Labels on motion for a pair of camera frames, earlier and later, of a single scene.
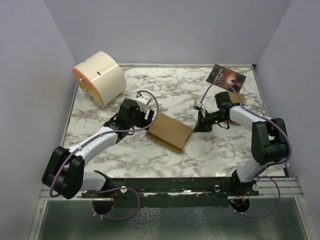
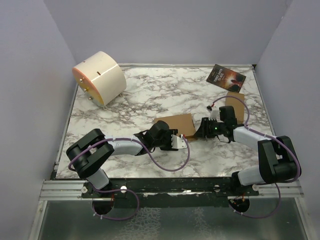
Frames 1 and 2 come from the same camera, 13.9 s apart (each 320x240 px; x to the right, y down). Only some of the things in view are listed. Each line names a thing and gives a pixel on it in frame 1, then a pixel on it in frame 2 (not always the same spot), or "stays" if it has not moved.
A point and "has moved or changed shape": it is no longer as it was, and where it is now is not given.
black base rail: [187, 192] stays
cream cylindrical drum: [101, 77] stays
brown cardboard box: [170, 131] has moved or changed shape
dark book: [219, 73] stays
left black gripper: [144, 122] -> [169, 147]
